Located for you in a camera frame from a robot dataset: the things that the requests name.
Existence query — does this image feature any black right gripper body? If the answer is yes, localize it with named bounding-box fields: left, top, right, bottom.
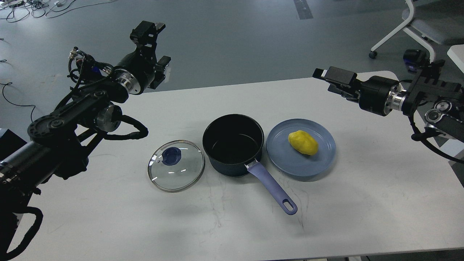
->
left=359, top=76, right=399, bottom=117

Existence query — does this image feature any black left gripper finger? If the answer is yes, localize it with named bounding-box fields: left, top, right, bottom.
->
left=130, top=20, right=166, bottom=55
left=149, top=56, right=172, bottom=90

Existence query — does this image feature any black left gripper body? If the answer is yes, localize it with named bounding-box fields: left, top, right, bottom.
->
left=114, top=51, right=160, bottom=95

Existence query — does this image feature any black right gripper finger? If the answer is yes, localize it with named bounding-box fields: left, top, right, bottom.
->
left=312, top=66, right=361, bottom=91
left=328, top=84, right=360, bottom=102

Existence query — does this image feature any glass lid blue knob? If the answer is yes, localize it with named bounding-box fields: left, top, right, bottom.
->
left=147, top=140, right=206, bottom=193

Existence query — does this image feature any dark blue saucepan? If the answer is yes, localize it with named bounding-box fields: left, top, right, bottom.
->
left=202, top=114, right=298, bottom=215

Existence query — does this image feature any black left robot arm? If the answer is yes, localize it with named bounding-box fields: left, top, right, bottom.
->
left=1, top=21, right=171, bottom=261

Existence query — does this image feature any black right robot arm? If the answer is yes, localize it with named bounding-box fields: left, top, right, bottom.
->
left=312, top=49, right=464, bottom=163

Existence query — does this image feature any yellow potato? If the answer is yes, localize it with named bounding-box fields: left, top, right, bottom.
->
left=288, top=129, right=319, bottom=156

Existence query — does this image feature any blue plate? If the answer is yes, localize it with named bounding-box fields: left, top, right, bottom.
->
left=266, top=119, right=336, bottom=179

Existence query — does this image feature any white table corner right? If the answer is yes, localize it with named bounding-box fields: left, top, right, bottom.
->
left=447, top=44, right=464, bottom=73

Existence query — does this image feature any white chair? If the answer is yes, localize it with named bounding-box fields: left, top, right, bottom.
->
left=368, top=0, right=464, bottom=62

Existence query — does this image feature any black box left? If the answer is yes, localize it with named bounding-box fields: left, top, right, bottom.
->
left=0, top=128, right=27, bottom=161

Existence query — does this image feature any floor cable bundle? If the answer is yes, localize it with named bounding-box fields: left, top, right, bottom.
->
left=0, top=0, right=120, bottom=23

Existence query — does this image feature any black floor cable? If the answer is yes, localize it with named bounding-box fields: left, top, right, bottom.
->
left=0, top=37, right=53, bottom=124

